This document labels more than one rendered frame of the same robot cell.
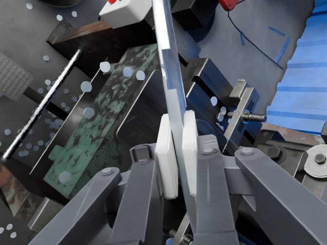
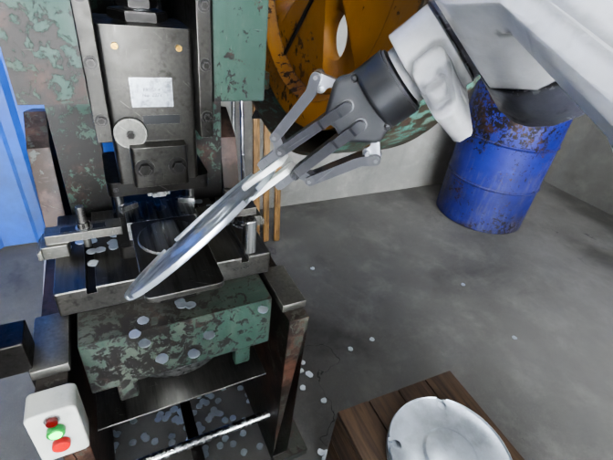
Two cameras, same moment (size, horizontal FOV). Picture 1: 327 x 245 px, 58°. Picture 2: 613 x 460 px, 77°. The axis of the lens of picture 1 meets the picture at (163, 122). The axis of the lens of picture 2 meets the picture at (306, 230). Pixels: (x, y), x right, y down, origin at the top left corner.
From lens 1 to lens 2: 38 cm
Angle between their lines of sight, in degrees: 44
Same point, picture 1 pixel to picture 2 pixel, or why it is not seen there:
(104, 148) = (219, 307)
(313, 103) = not seen: outside the picture
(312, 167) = (140, 138)
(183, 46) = (56, 331)
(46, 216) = (291, 298)
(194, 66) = (73, 302)
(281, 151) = (141, 164)
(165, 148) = (285, 171)
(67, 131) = (208, 384)
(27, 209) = (298, 314)
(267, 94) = not seen: outside the picture
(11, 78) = not seen: outside the picture
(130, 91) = (155, 330)
